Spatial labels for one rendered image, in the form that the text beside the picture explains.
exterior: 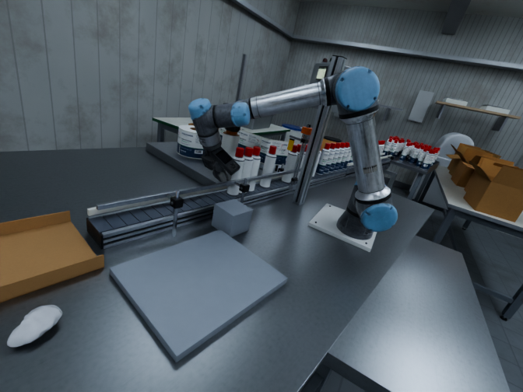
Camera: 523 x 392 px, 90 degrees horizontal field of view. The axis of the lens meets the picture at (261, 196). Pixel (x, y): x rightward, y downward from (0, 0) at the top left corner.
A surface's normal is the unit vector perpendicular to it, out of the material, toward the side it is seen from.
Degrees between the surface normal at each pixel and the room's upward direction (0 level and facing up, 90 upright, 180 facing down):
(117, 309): 0
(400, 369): 0
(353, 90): 86
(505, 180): 100
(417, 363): 0
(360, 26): 90
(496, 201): 91
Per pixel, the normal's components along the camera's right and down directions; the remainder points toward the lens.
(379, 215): -0.10, 0.51
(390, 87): -0.49, 0.25
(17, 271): 0.20, -0.90
